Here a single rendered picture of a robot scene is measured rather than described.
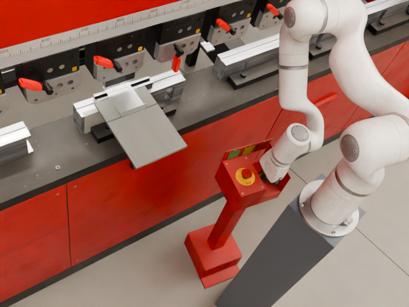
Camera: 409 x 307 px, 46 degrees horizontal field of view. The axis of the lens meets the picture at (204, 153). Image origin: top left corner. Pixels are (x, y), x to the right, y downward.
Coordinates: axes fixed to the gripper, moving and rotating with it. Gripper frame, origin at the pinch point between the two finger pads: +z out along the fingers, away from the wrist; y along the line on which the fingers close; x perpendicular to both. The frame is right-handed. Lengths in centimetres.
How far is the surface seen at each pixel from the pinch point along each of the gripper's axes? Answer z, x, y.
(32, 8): -68, -72, -31
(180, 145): -25.4, -36.5, -9.4
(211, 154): 18.3, -7.6, -22.3
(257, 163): -0.4, -0.9, -5.8
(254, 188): -4.4, -9.0, 4.3
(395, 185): 74, 119, 5
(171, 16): -53, -34, -36
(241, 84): -13.4, 1.0, -33.0
